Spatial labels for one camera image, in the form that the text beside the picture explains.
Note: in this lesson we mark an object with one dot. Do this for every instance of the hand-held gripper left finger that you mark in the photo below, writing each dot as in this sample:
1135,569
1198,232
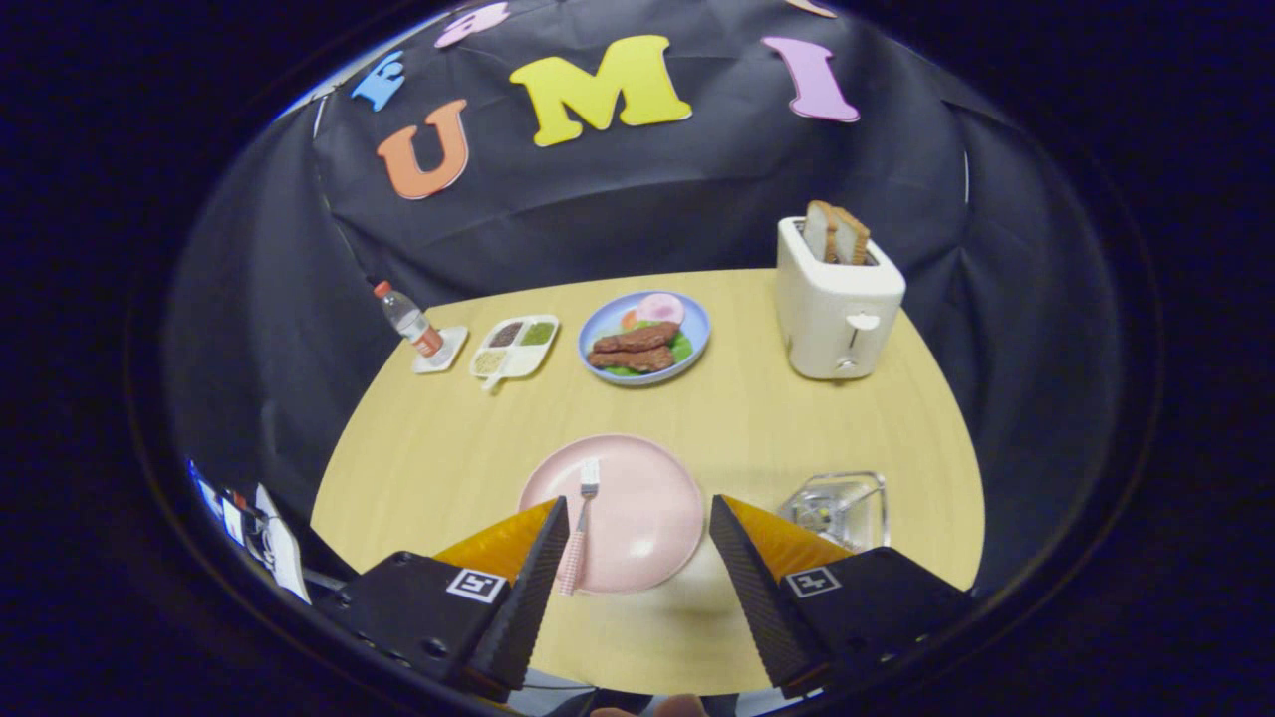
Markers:
528,607

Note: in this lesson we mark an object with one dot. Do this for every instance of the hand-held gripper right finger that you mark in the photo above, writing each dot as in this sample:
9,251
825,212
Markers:
762,607

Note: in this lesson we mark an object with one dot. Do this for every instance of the pink plate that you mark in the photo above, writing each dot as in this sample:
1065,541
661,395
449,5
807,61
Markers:
637,508

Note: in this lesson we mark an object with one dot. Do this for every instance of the clear glass container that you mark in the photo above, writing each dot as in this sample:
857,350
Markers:
867,498

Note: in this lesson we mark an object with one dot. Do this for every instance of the white sectioned condiment tray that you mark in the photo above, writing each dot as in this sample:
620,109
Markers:
528,360

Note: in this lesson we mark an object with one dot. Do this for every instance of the white paper sheet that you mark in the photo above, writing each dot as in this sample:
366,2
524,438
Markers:
284,553

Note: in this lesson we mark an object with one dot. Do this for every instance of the brown meat slice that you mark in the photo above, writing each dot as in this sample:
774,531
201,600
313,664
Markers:
637,337
630,359

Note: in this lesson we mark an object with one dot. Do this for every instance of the white square coaster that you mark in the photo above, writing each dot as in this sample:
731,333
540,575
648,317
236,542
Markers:
451,350

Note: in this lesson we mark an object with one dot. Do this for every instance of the green lettuce leaf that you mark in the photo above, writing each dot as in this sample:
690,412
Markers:
683,349

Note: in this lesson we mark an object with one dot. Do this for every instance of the blue plate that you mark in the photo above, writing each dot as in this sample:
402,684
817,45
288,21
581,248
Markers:
598,324

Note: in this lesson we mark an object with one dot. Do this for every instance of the white toaster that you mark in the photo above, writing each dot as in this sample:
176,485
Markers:
827,319

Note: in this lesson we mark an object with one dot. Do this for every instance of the orange tomato slice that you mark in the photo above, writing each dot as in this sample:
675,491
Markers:
629,320

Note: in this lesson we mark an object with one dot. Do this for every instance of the clear water bottle red label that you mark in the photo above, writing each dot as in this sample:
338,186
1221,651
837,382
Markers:
408,321

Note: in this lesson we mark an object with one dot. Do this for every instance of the pink ham slice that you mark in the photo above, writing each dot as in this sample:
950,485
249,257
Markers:
660,308

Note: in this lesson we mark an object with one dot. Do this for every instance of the toast bread slice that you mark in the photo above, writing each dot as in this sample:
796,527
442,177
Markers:
819,231
853,239

